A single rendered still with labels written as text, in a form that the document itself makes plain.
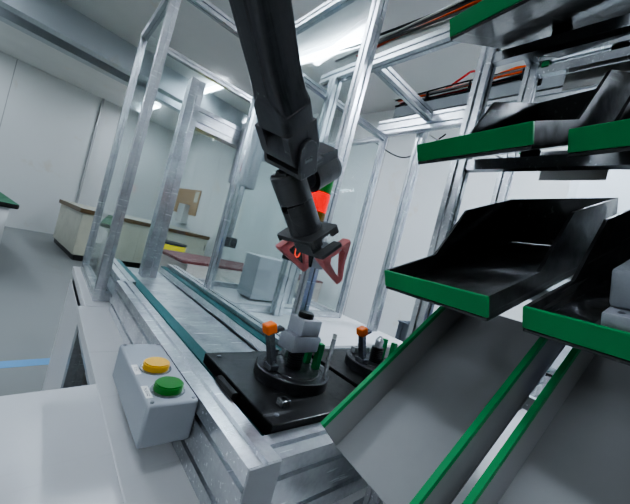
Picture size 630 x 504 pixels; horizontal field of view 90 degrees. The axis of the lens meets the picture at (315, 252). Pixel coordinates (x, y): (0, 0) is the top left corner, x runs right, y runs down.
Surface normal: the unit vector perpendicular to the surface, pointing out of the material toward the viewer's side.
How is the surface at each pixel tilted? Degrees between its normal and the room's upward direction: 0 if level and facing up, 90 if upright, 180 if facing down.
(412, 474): 45
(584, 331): 115
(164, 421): 90
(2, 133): 90
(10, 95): 90
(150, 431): 90
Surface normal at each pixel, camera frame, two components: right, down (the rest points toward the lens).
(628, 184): -0.64, -0.17
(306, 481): 0.64, 0.17
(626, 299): -0.85, 0.22
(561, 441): -0.41, -0.84
